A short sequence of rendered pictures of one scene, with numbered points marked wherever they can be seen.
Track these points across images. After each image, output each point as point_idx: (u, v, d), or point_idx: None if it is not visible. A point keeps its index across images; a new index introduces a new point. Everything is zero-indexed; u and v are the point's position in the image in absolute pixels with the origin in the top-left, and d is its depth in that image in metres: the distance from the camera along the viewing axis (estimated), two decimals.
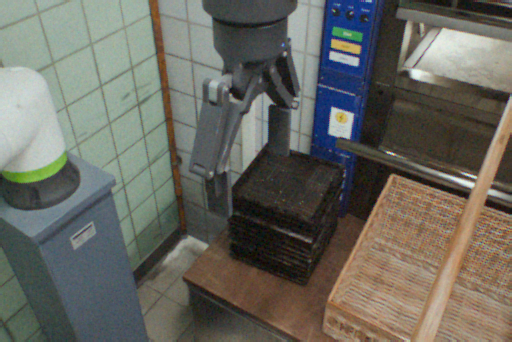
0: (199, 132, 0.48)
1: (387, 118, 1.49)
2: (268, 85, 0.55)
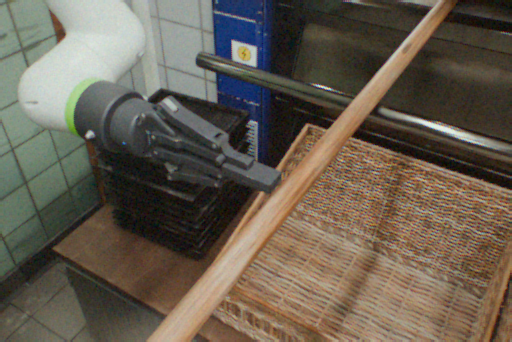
0: None
1: (297, 51, 1.21)
2: (182, 143, 0.63)
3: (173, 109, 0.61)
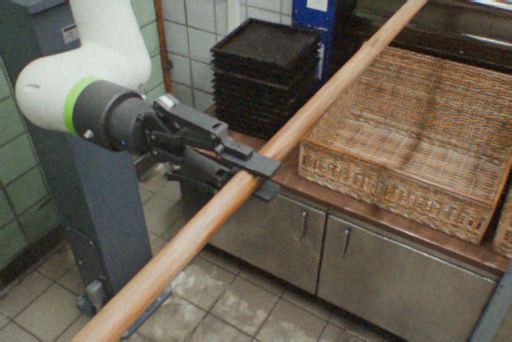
0: (202, 179, 0.67)
1: None
2: (181, 140, 0.63)
3: (170, 105, 0.60)
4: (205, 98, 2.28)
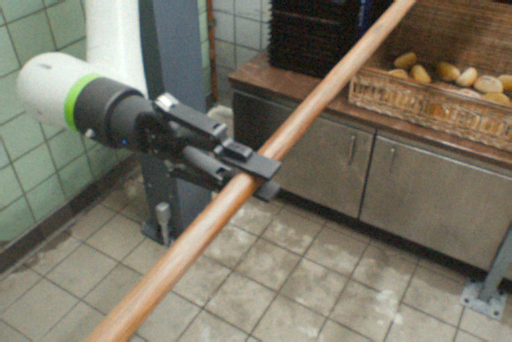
0: (203, 176, 0.67)
1: None
2: (181, 139, 0.63)
3: (169, 105, 0.60)
4: (247, 53, 2.47)
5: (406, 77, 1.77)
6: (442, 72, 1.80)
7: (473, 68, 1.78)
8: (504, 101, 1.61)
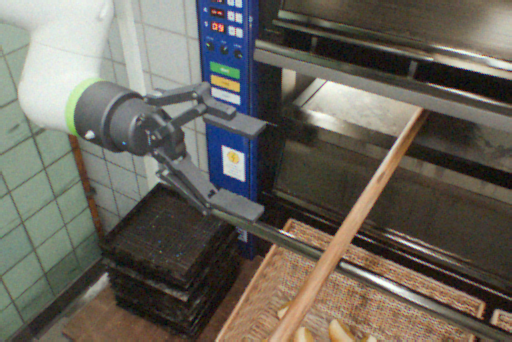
0: (192, 189, 0.70)
1: (280, 159, 1.35)
2: (177, 127, 0.62)
3: (158, 94, 0.61)
4: None
5: None
6: (334, 340, 1.36)
7: (373, 338, 1.35)
8: None
